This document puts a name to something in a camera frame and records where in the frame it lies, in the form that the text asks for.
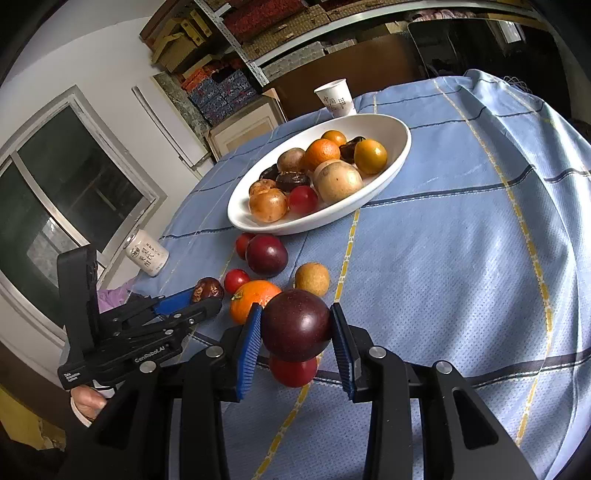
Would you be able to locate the sliding glass window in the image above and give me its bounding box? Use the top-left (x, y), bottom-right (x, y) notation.
top-left (0, 85), bottom-right (168, 344)

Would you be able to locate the white paper cup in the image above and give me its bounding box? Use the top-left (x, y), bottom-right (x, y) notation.
top-left (314, 78), bottom-right (357, 118)

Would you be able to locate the person's left hand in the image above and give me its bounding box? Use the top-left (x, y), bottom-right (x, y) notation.
top-left (69, 385), bottom-right (109, 426)

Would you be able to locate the yellow green orange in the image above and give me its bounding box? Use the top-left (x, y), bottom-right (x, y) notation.
top-left (353, 139), bottom-right (389, 175)

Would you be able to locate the pale framed panel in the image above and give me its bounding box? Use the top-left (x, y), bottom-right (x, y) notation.
top-left (204, 98), bottom-right (286, 163)

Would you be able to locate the red cherry tomato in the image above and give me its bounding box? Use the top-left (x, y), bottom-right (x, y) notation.
top-left (235, 232), bottom-right (256, 260)
top-left (224, 269), bottom-right (251, 294)
top-left (288, 186), bottom-right (319, 214)

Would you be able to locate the blue checked tablecloth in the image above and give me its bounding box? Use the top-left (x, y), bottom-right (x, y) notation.
top-left (131, 69), bottom-right (591, 480)

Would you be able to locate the brown round fruit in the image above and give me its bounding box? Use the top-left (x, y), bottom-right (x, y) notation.
top-left (277, 148), bottom-right (307, 174)

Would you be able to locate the stack of flat boxes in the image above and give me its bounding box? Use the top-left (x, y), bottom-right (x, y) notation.
top-left (203, 0), bottom-right (402, 70)

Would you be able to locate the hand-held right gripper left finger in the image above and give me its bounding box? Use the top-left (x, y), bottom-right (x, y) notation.
top-left (58, 304), bottom-right (265, 480)

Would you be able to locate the wire basket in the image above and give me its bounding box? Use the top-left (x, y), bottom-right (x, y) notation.
top-left (501, 74), bottom-right (534, 95)

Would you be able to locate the white metal shelf rack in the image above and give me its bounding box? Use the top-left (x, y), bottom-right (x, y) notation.
top-left (193, 0), bottom-right (416, 88)

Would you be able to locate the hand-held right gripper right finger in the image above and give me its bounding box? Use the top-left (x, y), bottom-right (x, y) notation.
top-left (329, 302), bottom-right (539, 480)

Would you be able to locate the white oval plate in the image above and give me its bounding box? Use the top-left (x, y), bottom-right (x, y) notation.
top-left (227, 114), bottom-right (413, 236)

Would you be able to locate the large red tomato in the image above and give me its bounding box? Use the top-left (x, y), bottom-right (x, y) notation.
top-left (269, 354), bottom-right (319, 388)

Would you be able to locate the green marbled slab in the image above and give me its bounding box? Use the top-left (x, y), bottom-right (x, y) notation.
top-left (154, 73), bottom-right (214, 139)

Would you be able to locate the white drink can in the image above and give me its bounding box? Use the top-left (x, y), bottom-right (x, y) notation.
top-left (126, 230), bottom-right (170, 278)

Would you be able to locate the pink cloth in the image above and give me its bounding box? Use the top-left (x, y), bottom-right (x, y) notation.
top-left (409, 8), bottom-right (469, 23)

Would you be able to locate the tan round pear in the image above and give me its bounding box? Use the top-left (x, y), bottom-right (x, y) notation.
top-left (313, 159), bottom-right (364, 205)

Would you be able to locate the brown wooden board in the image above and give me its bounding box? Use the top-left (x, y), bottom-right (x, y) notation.
top-left (261, 33), bottom-right (422, 121)

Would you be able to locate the black glossy board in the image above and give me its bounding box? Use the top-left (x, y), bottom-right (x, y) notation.
top-left (406, 11), bottom-right (561, 81)

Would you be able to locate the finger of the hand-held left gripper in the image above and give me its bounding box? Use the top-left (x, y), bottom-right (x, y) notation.
top-left (115, 298), bottom-right (223, 345)
top-left (122, 287), bottom-right (197, 320)

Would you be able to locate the pile of patterned boxes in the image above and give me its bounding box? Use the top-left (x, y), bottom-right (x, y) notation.
top-left (140, 9), bottom-right (256, 126)

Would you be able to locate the brown red date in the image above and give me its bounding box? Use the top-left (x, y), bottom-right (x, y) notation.
top-left (191, 277), bottom-right (225, 303)
top-left (339, 136), bottom-right (366, 163)

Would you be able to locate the dark red plum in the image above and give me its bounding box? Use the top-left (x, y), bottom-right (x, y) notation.
top-left (261, 289), bottom-right (332, 363)
top-left (245, 234), bottom-right (289, 278)

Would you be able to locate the purple cloth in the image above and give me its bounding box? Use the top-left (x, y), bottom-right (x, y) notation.
top-left (96, 285), bottom-right (139, 317)

